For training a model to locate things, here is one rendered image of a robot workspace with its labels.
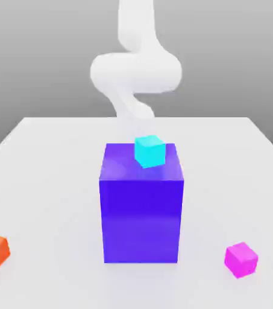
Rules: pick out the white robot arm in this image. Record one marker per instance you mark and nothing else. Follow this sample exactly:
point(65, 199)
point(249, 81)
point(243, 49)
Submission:
point(136, 72)

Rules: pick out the small cyan cube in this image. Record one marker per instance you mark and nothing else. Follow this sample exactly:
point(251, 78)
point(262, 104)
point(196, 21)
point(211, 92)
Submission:
point(150, 152)

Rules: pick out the small magenta cube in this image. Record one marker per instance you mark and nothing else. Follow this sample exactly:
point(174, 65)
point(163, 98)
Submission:
point(241, 260)

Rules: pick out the large purple box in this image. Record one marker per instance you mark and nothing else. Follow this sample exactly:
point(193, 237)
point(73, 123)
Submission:
point(141, 217)

